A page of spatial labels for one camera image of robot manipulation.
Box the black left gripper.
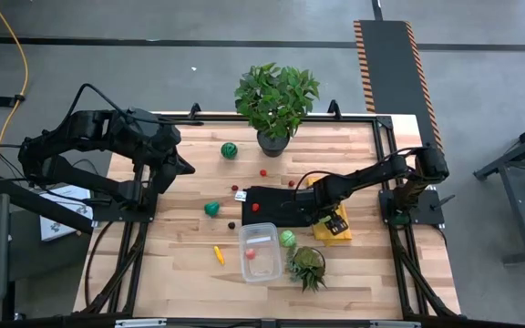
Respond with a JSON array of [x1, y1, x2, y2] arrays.
[[150, 149, 196, 195]]

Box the dark green striped toy watermelon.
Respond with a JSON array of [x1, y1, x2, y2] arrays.
[[220, 141, 239, 160]]

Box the clear plastic tupperware container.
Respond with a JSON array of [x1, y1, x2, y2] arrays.
[[238, 221, 283, 283]]

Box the yellow cloth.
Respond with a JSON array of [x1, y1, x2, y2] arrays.
[[306, 176, 353, 247]]

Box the black cloth with white tag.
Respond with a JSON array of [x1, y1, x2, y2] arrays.
[[234, 185, 312, 228]]

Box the small potted succulent plant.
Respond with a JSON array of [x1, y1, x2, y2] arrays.
[[286, 245, 328, 292]]

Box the leafy green plant, black pot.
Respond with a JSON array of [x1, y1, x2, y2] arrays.
[[233, 62, 321, 159]]

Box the white printed paper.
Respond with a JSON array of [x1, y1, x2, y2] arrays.
[[38, 184, 94, 242]]

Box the black floor mat, striped edges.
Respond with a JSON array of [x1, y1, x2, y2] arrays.
[[353, 18, 449, 174]]

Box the silver metal bracket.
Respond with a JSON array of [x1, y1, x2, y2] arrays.
[[369, 320, 422, 328], [114, 318, 168, 328]]

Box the dark loose cable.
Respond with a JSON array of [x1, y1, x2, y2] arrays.
[[83, 220, 116, 309]]

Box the yellow cable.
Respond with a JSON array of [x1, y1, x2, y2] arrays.
[[0, 0, 29, 174]]

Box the black cable clamp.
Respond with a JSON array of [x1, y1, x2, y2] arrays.
[[0, 93, 26, 109]]

